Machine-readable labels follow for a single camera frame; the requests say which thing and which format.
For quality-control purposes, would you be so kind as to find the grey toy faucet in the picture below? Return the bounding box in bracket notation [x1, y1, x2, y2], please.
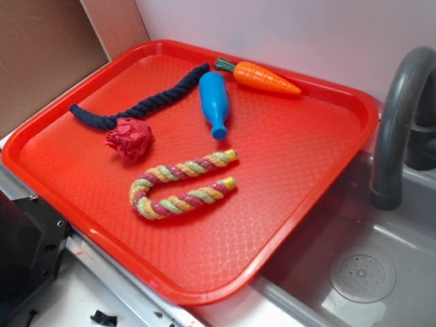
[370, 46, 435, 211]

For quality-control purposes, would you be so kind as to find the orange toy carrot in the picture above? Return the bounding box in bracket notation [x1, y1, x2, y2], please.
[215, 57, 302, 95]

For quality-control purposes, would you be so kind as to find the blue plastic bottle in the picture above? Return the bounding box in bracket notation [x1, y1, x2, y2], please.
[199, 72, 230, 140]

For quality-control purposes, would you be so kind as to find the crumpled red paper ball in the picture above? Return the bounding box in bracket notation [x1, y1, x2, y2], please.
[104, 118, 155, 163]

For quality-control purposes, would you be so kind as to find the grey toy sink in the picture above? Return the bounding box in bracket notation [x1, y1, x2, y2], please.
[252, 149, 436, 327]

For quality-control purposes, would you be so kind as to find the dark blue rope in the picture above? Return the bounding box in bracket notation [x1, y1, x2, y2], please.
[69, 63, 211, 131]

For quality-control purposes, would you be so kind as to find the brown cardboard panel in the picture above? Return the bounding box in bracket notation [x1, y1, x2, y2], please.
[1, 1, 149, 137]

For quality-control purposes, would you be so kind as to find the black tape scrap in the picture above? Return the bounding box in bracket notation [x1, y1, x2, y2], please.
[90, 310, 118, 327]

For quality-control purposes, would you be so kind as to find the red plastic tray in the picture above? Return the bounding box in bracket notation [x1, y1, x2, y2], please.
[1, 41, 378, 306]

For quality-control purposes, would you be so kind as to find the multicolour twisted rope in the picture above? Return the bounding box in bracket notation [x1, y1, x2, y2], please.
[129, 149, 238, 221]

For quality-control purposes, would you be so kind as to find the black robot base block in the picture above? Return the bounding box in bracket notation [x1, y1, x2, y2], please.
[1, 193, 70, 326]

